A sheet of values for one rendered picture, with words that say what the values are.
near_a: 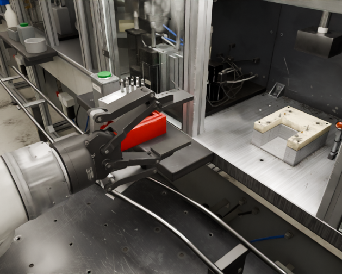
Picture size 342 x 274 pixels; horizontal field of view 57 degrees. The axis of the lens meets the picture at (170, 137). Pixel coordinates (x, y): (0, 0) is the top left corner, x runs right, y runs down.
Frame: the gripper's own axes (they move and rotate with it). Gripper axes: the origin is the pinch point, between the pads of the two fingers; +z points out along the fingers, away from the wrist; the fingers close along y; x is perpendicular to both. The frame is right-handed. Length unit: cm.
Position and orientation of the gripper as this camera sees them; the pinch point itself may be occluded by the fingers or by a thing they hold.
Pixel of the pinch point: (175, 122)
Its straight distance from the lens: 53.1
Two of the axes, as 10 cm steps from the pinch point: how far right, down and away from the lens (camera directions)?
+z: 7.8, -3.4, 5.2
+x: -6.2, -4.3, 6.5
